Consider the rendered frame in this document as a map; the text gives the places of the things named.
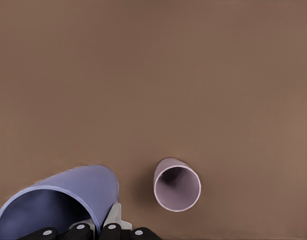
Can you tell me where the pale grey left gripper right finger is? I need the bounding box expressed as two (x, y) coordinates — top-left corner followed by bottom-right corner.
(98, 202), (165, 240)

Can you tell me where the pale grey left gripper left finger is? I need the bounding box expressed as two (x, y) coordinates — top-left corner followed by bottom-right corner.
(17, 218), (94, 240)

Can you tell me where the purple cup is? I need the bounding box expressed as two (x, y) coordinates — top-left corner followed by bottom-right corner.
(0, 164), (120, 240)

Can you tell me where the pink cup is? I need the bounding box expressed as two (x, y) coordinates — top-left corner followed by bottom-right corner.
(153, 157), (202, 213)

